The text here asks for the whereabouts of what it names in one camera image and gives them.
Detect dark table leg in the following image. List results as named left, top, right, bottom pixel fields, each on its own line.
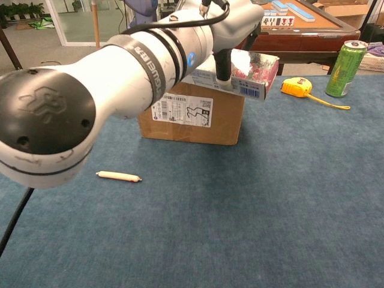
left=0, top=26, right=23, bottom=70

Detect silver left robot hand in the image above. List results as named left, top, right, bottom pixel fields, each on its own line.
left=209, top=0, right=265, bottom=91

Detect long blue mahjong tile row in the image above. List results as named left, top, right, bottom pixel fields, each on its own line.
left=286, top=2, right=316, bottom=22

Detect white floral toothpaste box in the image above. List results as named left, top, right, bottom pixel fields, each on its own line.
left=182, top=49, right=280, bottom=102

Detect green potted plants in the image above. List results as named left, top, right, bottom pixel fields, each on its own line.
left=0, top=2, right=46, bottom=20

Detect blue grey machine base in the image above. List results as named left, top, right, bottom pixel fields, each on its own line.
left=124, top=0, right=160, bottom=25

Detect blue carpet table cover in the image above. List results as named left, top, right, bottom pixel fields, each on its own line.
left=0, top=74, right=384, bottom=288

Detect light wooden pole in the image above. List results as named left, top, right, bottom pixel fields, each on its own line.
left=91, top=0, right=102, bottom=50

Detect short blue mahjong tile stack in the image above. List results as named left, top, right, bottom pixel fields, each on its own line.
left=271, top=0, right=289, bottom=13

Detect green object on floor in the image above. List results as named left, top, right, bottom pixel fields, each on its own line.
left=28, top=16, right=56, bottom=31

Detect purple cloth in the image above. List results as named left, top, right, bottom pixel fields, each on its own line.
left=366, top=43, right=384, bottom=57

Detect wrapped sausage stick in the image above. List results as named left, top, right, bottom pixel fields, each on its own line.
left=95, top=170, right=143, bottom=183

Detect yellow tape measure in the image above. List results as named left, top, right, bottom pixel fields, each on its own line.
left=280, top=76, right=351, bottom=111

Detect white plastic basket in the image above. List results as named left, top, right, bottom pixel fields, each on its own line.
left=358, top=53, right=384, bottom=73

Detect green drink can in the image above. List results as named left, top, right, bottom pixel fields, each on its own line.
left=325, top=40, right=369, bottom=98

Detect open brown cardboard box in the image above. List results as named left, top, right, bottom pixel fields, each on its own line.
left=137, top=80, right=245, bottom=147

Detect brown mahjong table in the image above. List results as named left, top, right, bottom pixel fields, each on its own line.
left=236, top=0, right=361, bottom=76

